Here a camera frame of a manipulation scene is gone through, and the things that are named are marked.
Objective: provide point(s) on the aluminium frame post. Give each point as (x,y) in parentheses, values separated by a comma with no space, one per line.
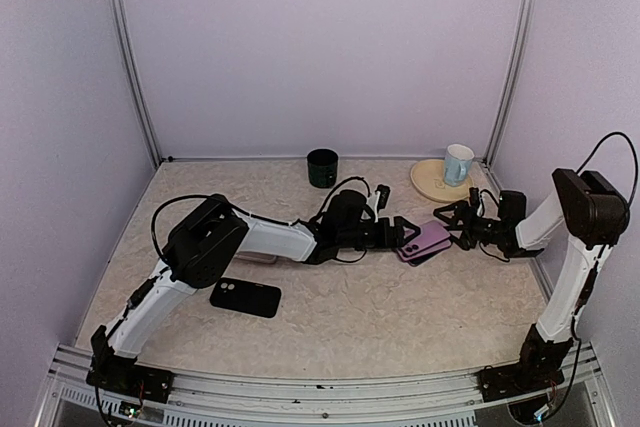
(134,82)
(516,58)

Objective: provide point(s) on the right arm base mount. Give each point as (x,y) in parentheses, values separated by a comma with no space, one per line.
(497,383)

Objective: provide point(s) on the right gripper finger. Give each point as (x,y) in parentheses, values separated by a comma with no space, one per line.
(455,216)
(462,239)

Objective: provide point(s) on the black phone case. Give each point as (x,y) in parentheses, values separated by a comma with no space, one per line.
(246,297)

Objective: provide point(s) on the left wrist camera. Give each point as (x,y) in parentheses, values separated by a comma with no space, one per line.
(377,201)

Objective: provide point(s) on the beige round plate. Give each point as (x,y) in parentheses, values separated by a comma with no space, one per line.
(427,176)

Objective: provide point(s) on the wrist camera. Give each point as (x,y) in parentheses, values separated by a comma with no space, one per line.
(377,201)
(476,200)

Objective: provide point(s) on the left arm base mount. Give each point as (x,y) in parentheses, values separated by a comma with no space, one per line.
(143,383)

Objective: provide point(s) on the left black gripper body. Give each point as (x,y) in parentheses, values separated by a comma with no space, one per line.
(384,241)

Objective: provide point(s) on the pink phone case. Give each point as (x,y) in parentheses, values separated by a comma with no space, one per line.
(256,257)

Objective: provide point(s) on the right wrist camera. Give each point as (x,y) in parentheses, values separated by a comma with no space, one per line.
(476,200)

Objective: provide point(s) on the dark green cup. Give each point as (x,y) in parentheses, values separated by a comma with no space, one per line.
(322,167)

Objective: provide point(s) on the light blue mug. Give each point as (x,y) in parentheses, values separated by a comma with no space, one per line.
(457,162)

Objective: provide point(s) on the left aluminium frame post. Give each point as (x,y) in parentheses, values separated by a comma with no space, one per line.
(134,82)

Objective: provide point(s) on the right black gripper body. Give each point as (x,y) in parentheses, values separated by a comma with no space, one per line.
(487,232)

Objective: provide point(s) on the right aluminium frame post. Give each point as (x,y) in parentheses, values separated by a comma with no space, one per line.
(516,58)

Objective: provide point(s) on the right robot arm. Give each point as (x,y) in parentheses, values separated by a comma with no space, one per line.
(592,212)

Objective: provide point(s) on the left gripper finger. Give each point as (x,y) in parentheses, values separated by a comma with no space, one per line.
(408,241)
(406,228)

